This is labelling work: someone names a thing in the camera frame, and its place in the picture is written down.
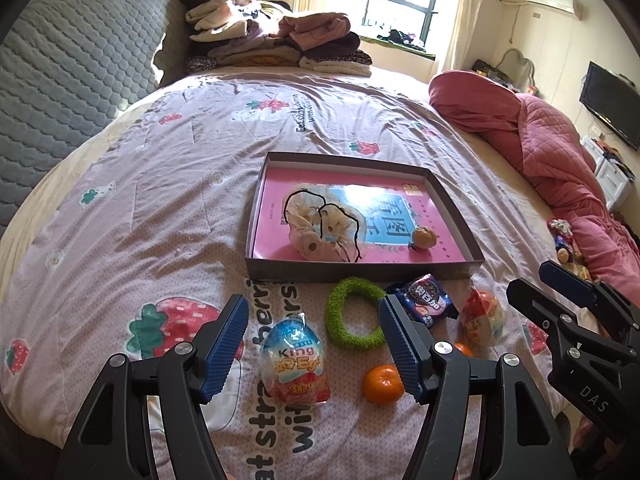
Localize white chair back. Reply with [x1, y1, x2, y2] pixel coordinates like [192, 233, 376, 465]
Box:
[500, 49, 536, 91]

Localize pile of folded clothes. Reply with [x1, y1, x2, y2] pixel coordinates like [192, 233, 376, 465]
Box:
[180, 0, 373, 78]

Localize white drawer cabinet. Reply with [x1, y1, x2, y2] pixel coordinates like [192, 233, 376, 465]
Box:
[582, 137, 638, 206]

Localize pink quilt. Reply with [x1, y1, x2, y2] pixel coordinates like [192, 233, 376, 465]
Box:
[429, 70, 640, 286]

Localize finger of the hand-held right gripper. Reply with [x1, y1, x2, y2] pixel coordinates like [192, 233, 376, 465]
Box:
[539, 260, 640, 333]
[506, 277, 588, 361]

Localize cream drawstring pouch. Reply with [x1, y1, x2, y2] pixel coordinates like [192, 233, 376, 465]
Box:
[281, 186, 362, 263]

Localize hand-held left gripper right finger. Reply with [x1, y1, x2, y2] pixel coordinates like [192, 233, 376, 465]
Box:
[378, 294, 581, 480]

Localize walnut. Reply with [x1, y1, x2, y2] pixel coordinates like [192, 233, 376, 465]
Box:
[411, 226, 438, 251]

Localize blue cookie packet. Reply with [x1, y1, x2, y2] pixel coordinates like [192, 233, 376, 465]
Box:
[385, 274, 460, 328]

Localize grey quilted headboard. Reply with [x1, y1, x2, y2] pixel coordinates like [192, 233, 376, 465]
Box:
[0, 0, 186, 241]

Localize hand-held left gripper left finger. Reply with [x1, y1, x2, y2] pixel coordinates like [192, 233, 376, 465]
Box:
[60, 294, 250, 480]

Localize blue surprise egg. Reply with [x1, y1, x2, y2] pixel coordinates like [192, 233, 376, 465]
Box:
[259, 311, 333, 406]

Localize pink book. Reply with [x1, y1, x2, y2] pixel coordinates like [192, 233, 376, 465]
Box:
[252, 166, 471, 263]

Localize white surprise egg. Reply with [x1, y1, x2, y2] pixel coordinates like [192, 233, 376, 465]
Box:
[460, 287, 506, 348]

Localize small plush doll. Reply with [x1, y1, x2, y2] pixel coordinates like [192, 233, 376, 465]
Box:
[547, 219, 591, 281]

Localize black television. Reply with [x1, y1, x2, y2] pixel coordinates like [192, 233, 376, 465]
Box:
[580, 61, 640, 152]

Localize grey cardboard box tray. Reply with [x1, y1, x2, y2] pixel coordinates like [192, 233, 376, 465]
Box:
[244, 151, 486, 285]

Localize green fuzzy ring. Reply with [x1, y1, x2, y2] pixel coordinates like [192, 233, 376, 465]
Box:
[325, 277, 388, 350]

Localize white air conditioner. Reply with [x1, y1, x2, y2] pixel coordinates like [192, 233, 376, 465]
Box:
[520, 0, 585, 21]

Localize dark clothes on windowsill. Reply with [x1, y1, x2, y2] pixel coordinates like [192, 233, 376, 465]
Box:
[377, 29, 426, 53]

